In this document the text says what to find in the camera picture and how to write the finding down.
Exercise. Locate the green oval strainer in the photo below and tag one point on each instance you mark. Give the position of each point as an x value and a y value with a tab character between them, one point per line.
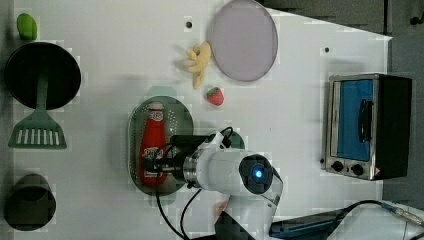
177	120

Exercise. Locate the red plush ketchup bottle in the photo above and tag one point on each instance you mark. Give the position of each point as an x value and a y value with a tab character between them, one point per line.
152	144

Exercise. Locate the green toy vegetable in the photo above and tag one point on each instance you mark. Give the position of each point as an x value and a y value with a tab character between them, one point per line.
27	27

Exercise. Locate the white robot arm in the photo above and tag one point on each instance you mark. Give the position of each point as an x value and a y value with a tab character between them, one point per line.
210	163

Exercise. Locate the orange slice toy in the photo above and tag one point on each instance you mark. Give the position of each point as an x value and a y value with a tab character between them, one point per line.
221	207

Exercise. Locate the red toy strawberry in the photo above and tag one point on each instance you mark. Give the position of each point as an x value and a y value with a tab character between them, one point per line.
215	96

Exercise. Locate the blue black base box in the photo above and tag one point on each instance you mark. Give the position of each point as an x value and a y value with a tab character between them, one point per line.
312	227

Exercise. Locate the silver toaster oven blue door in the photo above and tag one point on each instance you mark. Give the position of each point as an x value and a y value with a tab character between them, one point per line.
368	126

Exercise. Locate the black round pan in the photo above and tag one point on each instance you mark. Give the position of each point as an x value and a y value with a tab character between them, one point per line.
51	62

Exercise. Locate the round lilac plate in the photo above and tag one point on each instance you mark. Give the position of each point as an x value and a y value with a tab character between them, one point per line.
244	40

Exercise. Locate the dark grey cup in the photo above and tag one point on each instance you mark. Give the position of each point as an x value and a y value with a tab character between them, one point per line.
32	204

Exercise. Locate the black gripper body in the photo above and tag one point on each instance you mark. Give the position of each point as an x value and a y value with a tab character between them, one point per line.
170	157

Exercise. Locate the green slotted spatula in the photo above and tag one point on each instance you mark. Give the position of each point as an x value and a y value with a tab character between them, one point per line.
38	130

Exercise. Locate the light green cup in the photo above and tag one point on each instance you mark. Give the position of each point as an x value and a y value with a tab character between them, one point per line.
232	139

